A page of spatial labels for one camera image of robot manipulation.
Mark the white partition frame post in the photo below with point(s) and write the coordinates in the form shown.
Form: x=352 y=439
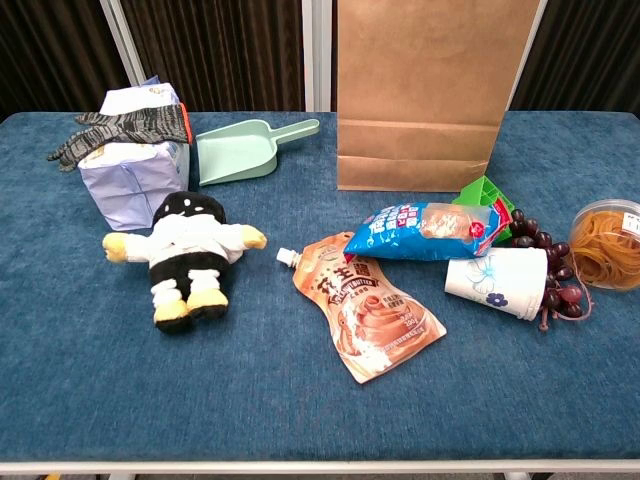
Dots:
x=120 y=30
x=528 y=50
x=316 y=50

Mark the dark pleated curtain panel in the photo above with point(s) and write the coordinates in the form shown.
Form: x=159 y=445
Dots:
x=225 y=50
x=335 y=50
x=50 y=50
x=590 y=50

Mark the white table frame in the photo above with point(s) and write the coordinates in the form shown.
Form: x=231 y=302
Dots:
x=320 y=467

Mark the mint green plastic scoop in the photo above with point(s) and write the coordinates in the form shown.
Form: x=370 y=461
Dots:
x=235 y=152

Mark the purple grape bunch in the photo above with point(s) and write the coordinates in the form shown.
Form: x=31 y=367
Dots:
x=530 y=230

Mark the green plastic grid block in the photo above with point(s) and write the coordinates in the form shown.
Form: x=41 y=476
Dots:
x=475 y=192

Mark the pale lilac tissue pack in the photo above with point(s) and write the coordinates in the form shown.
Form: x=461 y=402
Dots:
x=125 y=190

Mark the black and white plush doll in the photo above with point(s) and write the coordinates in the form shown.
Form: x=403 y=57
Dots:
x=185 y=245

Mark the blue snack packet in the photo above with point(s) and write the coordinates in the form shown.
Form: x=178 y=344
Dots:
x=395 y=235

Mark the white flower print paper cup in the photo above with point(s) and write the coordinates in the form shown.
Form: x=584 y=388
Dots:
x=495 y=280

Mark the grey striped knit glove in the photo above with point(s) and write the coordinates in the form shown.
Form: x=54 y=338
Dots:
x=135 y=125

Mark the clear tub of rubber bands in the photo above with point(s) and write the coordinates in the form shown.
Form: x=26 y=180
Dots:
x=605 y=250

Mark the orange peanut butter pouch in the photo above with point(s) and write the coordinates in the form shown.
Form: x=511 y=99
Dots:
x=370 y=310

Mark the brown paper bag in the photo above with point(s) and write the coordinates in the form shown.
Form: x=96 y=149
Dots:
x=415 y=100

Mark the blue felt table cover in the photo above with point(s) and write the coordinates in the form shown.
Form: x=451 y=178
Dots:
x=300 y=400

